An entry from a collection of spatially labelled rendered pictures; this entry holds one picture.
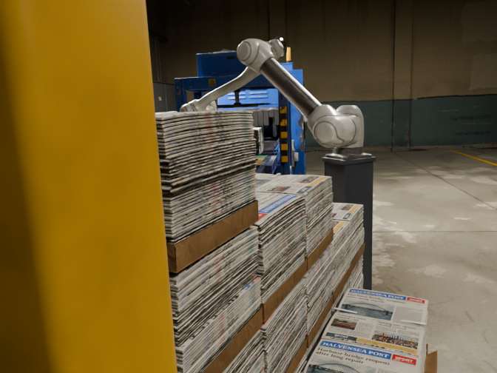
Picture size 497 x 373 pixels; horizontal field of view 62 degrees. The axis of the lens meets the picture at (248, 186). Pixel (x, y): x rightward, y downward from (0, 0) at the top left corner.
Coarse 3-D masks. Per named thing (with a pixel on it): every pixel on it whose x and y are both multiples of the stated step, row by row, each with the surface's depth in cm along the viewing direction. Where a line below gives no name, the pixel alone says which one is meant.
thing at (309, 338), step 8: (360, 256) 187; (352, 264) 171; (344, 280) 158; (336, 296) 147; (328, 304) 138; (320, 320) 129; (312, 336) 122; (304, 344) 116; (304, 352) 116; (296, 360) 110; (288, 368) 105; (296, 368) 110
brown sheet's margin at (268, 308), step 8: (304, 264) 112; (296, 272) 106; (304, 272) 113; (288, 280) 102; (296, 280) 107; (280, 288) 97; (288, 288) 102; (272, 296) 93; (280, 296) 97; (264, 304) 89; (272, 304) 93; (264, 312) 89; (272, 312) 93; (264, 320) 90
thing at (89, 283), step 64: (0, 0) 16; (64, 0) 18; (128, 0) 22; (0, 64) 17; (64, 64) 18; (128, 64) 22; (0, 128) 18; (64, 128) 19; (128, 128) 22; (0, 192) 19; (64, 192) 19; (128, 192) 22; (0, 256) 20; (64, 256) 19; (128, 256) 23; (0, 320) 21; (64, 320) 19; (128, 320) 23
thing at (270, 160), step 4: (260, 156) 412; (264, 156) 411; (268, 156) 413; (272, 156) 413; (276, 156) 411; (264, 160) 383; (268, 160) 385; (272, 160) 386; (276, 160) 413; (260, 164) 355; (264, 164) 356; (268, 164) 358; (272, 164) 359; (276, 164) 412; (268, 168) 352; (272, 168) 366; (268, 172) 353; (272, 172) 364
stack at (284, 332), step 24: (336, 216) 172; (360, 216) 187; (336, 240) 145; (360, 240) 186; (336, 264) 144; (360, 264) 192; (312, 288) 119; (336, 288) 147; (360, 288) 192; (288, 312) 103; (312, 312) 121; (264, 336) 90; (288, 336) 103; (264, 360) 91; (288, 360) 104
